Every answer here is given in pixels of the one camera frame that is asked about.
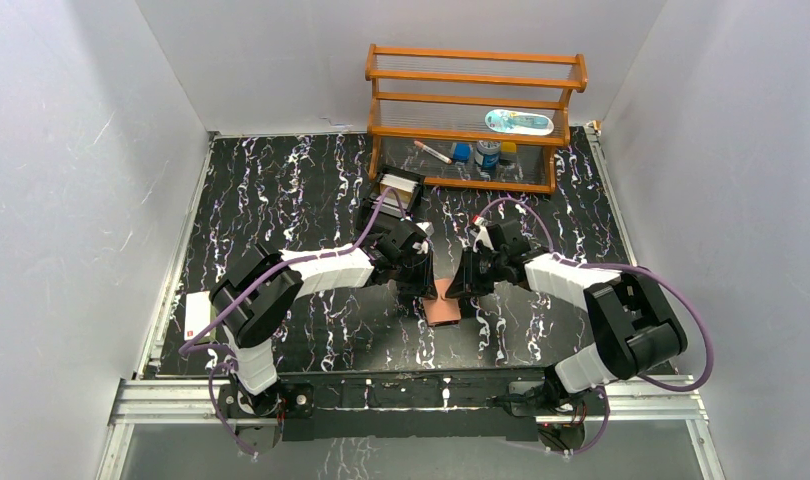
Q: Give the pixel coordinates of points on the brown leather card holder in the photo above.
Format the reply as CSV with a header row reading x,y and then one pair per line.
x,y
442,310

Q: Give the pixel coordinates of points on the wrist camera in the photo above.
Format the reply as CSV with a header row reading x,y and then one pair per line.
x,y
506,236
410,236

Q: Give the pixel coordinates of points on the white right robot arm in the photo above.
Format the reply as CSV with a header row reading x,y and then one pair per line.
x,y
633,325

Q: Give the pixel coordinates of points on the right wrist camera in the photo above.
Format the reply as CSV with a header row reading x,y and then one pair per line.
x,y
506,236

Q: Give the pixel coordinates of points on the blue white packaged item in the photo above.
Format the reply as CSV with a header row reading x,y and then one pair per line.
x,y
518,123

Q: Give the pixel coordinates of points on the orange wooden shelf rack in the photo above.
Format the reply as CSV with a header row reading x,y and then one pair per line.
x,y
441,96

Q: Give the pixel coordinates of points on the blue white can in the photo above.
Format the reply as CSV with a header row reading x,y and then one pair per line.
x,y
487,154

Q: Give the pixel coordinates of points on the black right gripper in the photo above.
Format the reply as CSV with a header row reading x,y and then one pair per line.
x,y
465,281

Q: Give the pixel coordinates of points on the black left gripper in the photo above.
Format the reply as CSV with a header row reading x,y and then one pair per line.
x,y
413,277

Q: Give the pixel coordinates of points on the white red card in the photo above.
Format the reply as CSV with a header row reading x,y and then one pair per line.
x,y
198,314

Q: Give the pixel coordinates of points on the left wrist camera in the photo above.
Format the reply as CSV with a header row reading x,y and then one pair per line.
x,y
410,236

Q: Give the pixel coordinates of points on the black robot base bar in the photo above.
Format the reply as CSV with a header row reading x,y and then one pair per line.
x,y
515,403

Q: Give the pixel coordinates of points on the red white marker pen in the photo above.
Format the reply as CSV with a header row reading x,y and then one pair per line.
x,y
434,153

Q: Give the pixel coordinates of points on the black card dispenser box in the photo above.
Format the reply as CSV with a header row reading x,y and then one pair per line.
x,y
387,215

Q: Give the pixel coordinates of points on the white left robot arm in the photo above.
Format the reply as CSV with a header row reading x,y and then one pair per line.
x,y
262,287

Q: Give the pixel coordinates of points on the small blue cube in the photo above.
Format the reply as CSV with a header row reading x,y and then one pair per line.
x,y
460,152

